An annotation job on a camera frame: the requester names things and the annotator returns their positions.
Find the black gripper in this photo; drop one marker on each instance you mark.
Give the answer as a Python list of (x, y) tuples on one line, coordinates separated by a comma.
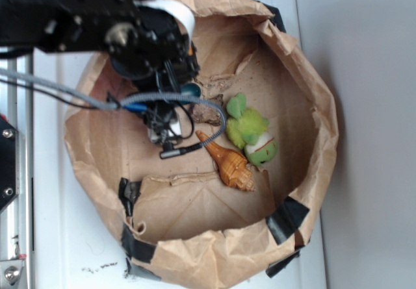
[(155, 47)]

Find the dark green plastic pickle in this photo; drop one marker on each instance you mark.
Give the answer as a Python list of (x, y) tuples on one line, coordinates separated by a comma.
[(191, 89)]

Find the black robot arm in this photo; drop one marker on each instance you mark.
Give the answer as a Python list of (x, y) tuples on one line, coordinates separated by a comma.
[(59, 26)]

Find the brown rock chunk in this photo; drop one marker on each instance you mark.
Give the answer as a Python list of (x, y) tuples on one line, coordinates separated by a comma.
[(202, 113)]

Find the green plush toy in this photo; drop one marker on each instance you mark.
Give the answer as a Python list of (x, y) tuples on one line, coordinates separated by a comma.
[(247, 129)]

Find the orange spiral seashell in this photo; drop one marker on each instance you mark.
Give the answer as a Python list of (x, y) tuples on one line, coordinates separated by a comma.
[(232, 167)]

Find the brown paper bag bin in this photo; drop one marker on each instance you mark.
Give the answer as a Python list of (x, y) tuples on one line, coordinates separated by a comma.
[(175, 218)]

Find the white plastic tray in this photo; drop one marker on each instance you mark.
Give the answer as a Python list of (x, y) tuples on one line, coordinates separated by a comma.
[(73, 248)]

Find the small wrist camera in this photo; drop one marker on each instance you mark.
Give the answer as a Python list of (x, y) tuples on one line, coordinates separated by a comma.
[(164, 128)]

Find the aluminium frame rail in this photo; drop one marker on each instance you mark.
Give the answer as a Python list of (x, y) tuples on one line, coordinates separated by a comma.
[(17, 250)]

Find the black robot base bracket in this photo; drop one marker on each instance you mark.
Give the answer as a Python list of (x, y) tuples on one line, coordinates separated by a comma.
[(9, 163)]

